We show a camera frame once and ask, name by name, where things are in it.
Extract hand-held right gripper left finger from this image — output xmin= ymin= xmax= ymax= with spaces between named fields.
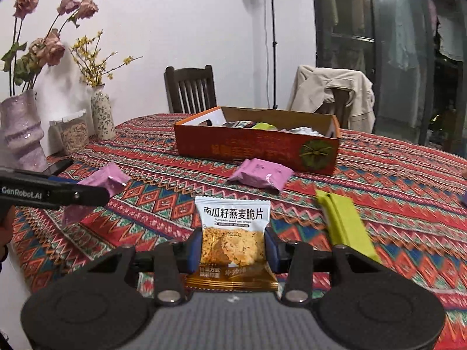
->
xmin=78 ymin=228 xmax=203 ymax=307

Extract red patterned tablecloth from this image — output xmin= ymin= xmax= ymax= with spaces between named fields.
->
xmin=9 ymin=112 xmax=467 ymax=350

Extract red cardboard box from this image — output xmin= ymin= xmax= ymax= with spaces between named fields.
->
xmin=173 ymin=106 xmax=341 ymax=176

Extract patterned container with lid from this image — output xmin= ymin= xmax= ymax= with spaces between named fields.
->
xmin=49 ymin=110 xmax=90 ymax=157

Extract black framed glass door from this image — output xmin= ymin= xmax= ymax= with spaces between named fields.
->
xmin=310 ymin=0 xmax=467 ymax=154

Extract black floor lamp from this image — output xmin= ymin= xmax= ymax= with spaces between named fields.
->
xmin=255 ymin=0 xmax=281 ymax=110

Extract beige jacket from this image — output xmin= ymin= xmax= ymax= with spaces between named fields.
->
xmin=286 ymin=65 xmax=376 ymax=132

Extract dark wooden chair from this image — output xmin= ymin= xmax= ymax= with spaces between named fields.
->
xmin=164 ymin=65 xmax=217 ymax=114

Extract brown chair under jacket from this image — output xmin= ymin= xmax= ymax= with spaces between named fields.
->
xmin=316 ymin=89 xmax=351 ymax=119

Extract dried pink flowers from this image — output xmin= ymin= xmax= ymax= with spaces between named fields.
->
xmin=2 ymin=0 xmax=99 ymax=95

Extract yellow flower twigs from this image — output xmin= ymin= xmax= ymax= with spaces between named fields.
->
xmin=69 ymin=31 xmax=143 ymax=88

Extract small floral vase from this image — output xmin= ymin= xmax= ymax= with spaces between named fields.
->
xmin=90 ymin=84 xmax=116 ymax=141

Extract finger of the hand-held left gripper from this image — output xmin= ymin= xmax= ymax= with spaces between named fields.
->
xmin=47 ymin=174 xmax=84 ymax=187
xmin=72 ymin=184 xmax=111 ymax=208

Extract person's left hand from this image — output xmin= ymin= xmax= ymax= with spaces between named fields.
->
xmin=0 ymin=206 xmax=17 ymax=250

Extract large pink ceramic vase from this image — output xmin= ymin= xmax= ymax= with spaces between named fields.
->
xmin=0 ymin=89 xmax=46 ymax=170

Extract black phone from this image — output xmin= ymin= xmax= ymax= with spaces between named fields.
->
xmin=44 ymin=158 xmax=74 ymax=176

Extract silver snack packet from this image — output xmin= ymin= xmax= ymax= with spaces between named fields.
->
xmin=288 ymin=126 xmax=327 ymax=137

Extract pink snack packet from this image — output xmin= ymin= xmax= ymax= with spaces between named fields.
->
xmin=62 ymin=162 xmax=130 ymax=227
xmin=226 ymin=158 xmax=294 ymax=192

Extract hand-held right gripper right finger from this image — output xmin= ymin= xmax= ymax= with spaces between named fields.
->
xmin=264 ymin=226 xmax=387 ymax=307

